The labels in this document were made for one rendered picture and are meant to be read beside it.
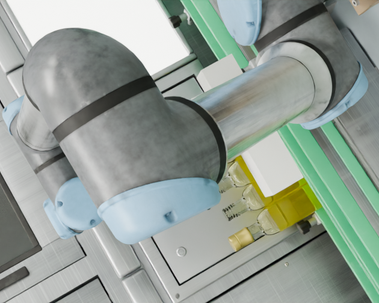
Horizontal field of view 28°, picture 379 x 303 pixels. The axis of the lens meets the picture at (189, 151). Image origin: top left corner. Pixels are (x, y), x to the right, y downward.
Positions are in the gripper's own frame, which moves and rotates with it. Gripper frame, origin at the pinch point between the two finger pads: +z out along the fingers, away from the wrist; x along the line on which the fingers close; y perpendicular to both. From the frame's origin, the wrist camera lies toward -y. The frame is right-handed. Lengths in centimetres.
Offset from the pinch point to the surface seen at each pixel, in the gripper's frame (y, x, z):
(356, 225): -26.0, 13.9, 13.3
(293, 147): -7.5, 24.4, 13.4
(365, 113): -8.4, 15.0, 26.6
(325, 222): -24.8, 31.2, 13.2
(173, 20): 31, 41, 9
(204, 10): 27.8, 32.2, 13.6
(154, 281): -18, 44, -24
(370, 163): -17.3, 13.5, 21.8
